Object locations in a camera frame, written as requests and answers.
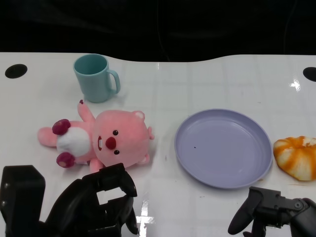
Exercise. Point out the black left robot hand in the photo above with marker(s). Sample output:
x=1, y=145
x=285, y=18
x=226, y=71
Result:
x=81, y=205

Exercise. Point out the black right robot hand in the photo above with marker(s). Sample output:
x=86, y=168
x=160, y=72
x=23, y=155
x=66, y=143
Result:
x=269, y=206

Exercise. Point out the pink plush doll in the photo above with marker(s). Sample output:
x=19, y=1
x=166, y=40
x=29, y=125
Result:
x=121, y=133

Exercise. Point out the purple plastic plate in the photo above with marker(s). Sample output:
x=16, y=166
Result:
x=222, y=148

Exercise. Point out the orange white round bread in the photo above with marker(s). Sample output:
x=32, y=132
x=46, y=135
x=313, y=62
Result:
x=293, y=158

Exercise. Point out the teal plastic mug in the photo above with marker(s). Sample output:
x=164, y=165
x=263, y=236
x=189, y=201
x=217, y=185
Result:
x=93, y=84

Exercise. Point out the black round table grommet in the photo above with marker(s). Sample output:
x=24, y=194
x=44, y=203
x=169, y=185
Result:
x=310, y=74
x=16, y=71

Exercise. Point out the dark fabric backdrop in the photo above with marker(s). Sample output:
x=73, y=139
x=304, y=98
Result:
x=98, y=22

